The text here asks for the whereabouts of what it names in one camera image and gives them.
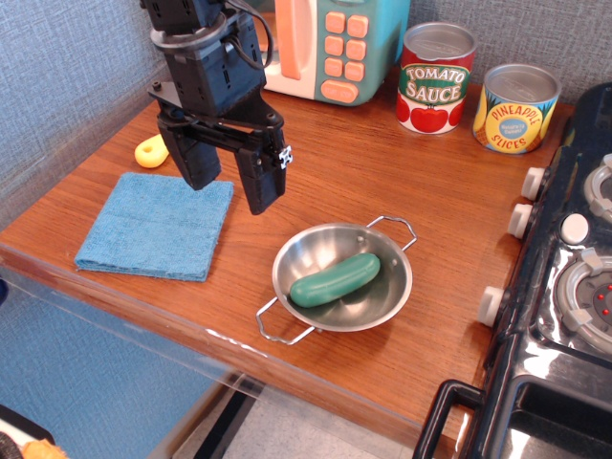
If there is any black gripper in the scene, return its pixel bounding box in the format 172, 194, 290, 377
148, 11, 293, 215

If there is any small steel pot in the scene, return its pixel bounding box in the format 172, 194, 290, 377
255, 215, 418, 345

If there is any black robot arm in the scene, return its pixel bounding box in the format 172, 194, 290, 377
141, 1, 293, 215

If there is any blue folded cloth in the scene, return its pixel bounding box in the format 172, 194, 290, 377
75, 172, 234, 282

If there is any green toy cucumber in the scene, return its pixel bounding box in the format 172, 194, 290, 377
290, 252, 381, 308

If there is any toy microwave oven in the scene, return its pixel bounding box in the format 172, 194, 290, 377
251, 0, 411, 106

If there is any tomato sauce can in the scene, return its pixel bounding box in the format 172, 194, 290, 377
396, 22, 476, 135

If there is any pineapple slices can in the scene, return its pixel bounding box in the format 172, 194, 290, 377
472, 63, 561, 155

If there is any black toy stove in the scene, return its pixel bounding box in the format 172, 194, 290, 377
414, 83, 611, 458

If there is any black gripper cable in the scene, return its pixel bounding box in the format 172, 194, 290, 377
223, 0, 274, 71

